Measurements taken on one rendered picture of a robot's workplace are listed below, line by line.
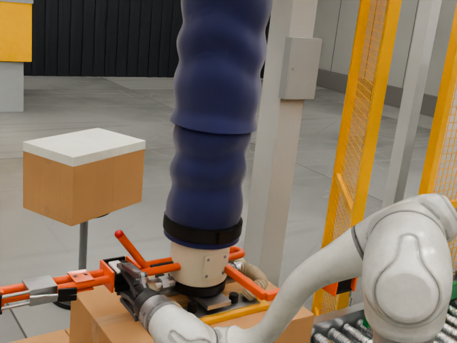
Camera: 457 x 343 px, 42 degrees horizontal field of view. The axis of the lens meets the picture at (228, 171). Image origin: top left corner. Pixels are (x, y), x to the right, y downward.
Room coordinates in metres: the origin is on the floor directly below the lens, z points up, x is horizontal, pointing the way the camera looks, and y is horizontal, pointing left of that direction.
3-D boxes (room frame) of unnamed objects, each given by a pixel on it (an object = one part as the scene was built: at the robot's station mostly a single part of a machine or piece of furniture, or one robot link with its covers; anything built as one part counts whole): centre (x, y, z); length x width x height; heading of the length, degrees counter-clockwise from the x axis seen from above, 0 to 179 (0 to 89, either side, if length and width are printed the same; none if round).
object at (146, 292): (1.32, 0.17, 1.20); 0.09 x 0.07 x 0.08; 36
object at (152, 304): (1.26, 0.13, 1.20); 0.09 x 0.06 x 0.09; 126
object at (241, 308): (1.52, 0.00, 1.09); 0.34 x 0.10 x 0.05; 126
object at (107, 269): (1.45, 0.26, 1.20); 0.10 x 0.08 x 0.06; 36
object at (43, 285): (1.32, 0.43, 1.19); 0.07 x 0.07 x 0.04; 36
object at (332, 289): (1.57, -0.34, 1.19); 0.09 x 0.08 x 0.05; 36
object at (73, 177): (3.43, 0.85, 0.82); 0.60 x 0.40 x 0.40; 150
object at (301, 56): (2.99, -0.30, 1.62); 0.20 x 0.05 x 0.30; 126
